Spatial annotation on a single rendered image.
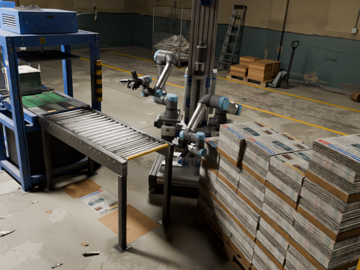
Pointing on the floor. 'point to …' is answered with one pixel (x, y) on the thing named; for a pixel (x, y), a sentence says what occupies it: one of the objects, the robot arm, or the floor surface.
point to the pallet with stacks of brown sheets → (255, 70)
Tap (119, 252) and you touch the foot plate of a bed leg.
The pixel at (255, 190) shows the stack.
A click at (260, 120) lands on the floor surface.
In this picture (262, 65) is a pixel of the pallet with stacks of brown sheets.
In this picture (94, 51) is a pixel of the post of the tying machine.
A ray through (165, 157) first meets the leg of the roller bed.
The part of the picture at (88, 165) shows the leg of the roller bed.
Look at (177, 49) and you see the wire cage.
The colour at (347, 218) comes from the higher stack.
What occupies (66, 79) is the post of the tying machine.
